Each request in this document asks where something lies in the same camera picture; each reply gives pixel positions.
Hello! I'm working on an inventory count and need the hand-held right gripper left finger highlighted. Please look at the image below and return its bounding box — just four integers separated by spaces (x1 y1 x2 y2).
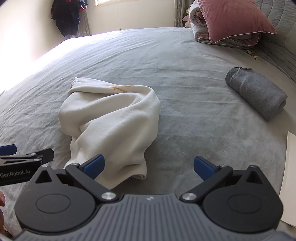
30 154 118 203

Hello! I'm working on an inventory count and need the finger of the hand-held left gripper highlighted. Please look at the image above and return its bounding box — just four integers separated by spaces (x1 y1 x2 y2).
0 149 55 166
0 144 17 156

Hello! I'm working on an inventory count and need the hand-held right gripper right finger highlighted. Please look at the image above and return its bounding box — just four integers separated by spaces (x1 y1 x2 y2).
180 156 270 203

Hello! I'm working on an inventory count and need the white t-shirt orange print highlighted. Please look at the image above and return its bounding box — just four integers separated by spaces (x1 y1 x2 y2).
58 77 162 190

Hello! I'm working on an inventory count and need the person's left hand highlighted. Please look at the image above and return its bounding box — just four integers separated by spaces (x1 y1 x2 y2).
0 191 5 232

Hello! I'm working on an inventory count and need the bed with grey sheet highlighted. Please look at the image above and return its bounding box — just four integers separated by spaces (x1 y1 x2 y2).
0 27 296 241

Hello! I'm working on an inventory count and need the white paper sheet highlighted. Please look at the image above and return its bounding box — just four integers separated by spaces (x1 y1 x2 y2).
279 130 296 230

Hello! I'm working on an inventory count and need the grey curtain behind jacket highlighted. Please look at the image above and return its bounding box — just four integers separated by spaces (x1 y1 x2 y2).
76 9 91 36

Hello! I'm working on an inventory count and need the dark hanging jacket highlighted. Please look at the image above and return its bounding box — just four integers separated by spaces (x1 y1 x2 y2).
50 0 89 37

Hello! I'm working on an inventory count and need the small pink pillow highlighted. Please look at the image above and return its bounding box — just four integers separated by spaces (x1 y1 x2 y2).
182 15 193 28

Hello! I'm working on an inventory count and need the folded grey pink quilt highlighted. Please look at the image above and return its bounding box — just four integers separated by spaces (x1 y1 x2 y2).
188 0 263 50

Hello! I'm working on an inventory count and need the large pink velvet pillow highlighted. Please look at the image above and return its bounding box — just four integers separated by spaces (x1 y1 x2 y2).
196 0 277 44

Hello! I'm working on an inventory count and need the grey curtain beside pillows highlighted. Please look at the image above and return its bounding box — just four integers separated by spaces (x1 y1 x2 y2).
173 0 197 28

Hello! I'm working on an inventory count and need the grey quilted headboard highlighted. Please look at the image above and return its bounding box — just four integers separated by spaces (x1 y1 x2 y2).
252 0 296 81

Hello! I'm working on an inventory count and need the window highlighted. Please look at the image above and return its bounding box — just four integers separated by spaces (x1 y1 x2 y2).
96 0 176 7

